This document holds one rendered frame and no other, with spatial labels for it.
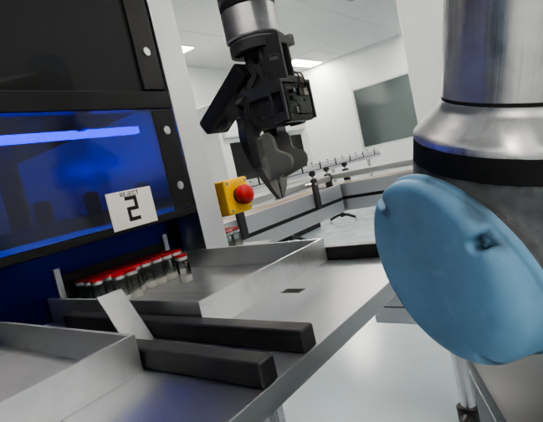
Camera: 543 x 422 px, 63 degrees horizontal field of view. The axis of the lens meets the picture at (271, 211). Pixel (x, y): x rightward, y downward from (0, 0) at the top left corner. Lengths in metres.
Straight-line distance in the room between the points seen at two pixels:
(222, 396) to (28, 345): 0.34
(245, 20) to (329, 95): 9.07
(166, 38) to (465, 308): 0.75
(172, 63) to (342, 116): 8.70
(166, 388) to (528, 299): 0.27
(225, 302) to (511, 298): 0.33
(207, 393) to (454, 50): 0.28
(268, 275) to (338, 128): 9.05
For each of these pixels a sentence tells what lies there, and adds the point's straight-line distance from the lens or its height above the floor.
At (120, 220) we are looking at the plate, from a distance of 0.73.
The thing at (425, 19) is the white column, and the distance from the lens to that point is 2.05.
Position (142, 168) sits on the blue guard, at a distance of 0.77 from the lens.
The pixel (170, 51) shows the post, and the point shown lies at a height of 1.28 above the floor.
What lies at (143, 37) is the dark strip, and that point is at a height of 1.31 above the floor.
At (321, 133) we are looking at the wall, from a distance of 9.77.
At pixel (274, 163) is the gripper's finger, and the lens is 0.60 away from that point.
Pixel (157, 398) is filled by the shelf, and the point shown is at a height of 0.88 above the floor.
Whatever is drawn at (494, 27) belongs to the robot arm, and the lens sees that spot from 0.24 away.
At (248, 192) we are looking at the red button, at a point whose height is 1.00.
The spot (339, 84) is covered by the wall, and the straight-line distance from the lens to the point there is 9.55.
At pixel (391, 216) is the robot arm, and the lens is 0.27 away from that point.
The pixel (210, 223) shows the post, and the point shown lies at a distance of 0.85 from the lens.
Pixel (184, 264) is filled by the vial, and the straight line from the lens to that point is 0.73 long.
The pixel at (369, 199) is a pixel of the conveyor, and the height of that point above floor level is 0.87.
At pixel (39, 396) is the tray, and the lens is 0.40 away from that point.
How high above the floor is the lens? 1.03
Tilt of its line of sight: 5 degrees down
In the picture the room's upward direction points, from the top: 13 degrees counter-clockwise
